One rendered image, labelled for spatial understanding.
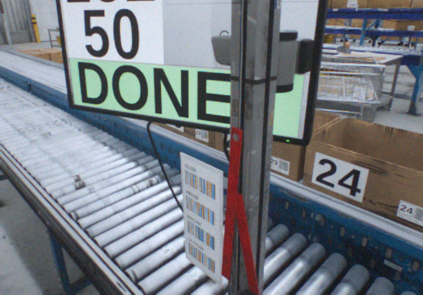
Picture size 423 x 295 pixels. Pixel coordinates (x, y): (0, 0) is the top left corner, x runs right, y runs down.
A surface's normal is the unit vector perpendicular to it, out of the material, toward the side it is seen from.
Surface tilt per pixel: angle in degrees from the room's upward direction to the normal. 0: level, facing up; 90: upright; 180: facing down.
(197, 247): 90
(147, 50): 86
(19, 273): 0
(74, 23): 86
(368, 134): 90
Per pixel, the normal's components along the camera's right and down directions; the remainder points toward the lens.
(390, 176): -0.71, 0.27
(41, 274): -0.01, -0.93
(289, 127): -0.43, 0.27
